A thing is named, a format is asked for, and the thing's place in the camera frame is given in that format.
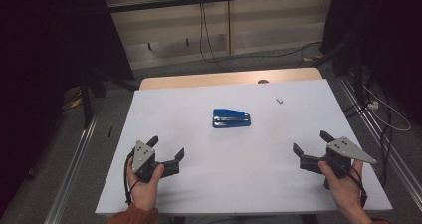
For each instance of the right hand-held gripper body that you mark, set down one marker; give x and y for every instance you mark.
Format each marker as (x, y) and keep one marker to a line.
(345, 151)

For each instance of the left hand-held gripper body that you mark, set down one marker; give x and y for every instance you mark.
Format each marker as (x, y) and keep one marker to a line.
(143, 157)

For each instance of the small silver staple strip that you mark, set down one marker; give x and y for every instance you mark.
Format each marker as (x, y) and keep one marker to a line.
(279, 100)

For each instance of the blue stapler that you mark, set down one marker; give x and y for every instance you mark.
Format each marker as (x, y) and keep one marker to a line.
(230, 118)

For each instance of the person's left hand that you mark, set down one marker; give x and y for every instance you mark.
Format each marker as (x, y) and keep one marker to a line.
(144, 194)

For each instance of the person's right hand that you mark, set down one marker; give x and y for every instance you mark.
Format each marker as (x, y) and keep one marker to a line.
(346, 190)

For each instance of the small black stick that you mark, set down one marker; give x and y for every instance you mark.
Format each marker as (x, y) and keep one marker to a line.
(110, 132)

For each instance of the white power adapter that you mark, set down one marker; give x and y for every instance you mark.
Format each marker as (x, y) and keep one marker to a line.
(373, 105)

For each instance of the white table cover board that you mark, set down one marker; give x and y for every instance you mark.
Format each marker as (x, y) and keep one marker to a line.
(232, 171)

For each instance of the black metal stand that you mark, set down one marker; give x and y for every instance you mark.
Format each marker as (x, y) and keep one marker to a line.
(87, 101)
(356, 71)

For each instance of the yellow floor tape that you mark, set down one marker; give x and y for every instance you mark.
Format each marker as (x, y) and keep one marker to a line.
(313, 57)
(76, 102)

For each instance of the brown round table grommet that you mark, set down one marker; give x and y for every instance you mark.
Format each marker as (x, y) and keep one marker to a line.
(263, 81)

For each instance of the person's grey trousers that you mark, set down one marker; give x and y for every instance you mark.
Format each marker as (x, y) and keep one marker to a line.
(245, 220)

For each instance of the narrow black curtain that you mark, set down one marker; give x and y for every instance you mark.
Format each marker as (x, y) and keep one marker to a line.
(381, 35)

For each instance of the wide black curtain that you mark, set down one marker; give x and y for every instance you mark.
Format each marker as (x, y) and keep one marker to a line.
(40, 51)

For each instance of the silver metal floor rail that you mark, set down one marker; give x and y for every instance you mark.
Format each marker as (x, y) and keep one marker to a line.
(69, 174)
(398, 164)

